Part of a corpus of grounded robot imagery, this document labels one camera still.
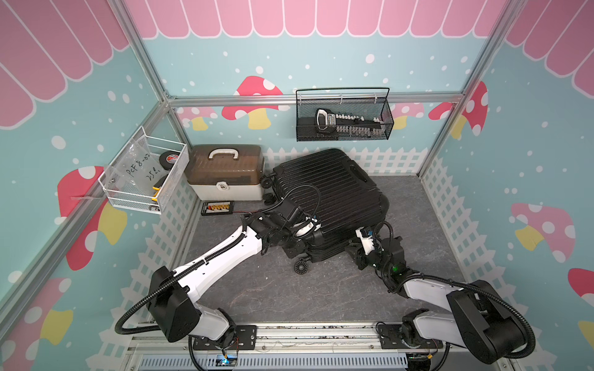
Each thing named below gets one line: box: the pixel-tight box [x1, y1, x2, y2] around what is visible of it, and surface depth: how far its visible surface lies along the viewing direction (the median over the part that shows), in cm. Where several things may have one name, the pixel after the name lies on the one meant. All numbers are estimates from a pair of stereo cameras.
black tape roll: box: [159, 150, 181, 171], surface depth 81 cm
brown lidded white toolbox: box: [184, 144, 266, 201], surface depth 103 cm
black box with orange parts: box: [201, 200, 235, 216], surface depth 108 cm
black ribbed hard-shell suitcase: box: [260, 148, 390, 276], surface depth 87 cm
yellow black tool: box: [151, 173, 169, 202], surface depth 66 cm
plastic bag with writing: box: [111, 134, 164, 196], surface depth 68 cm
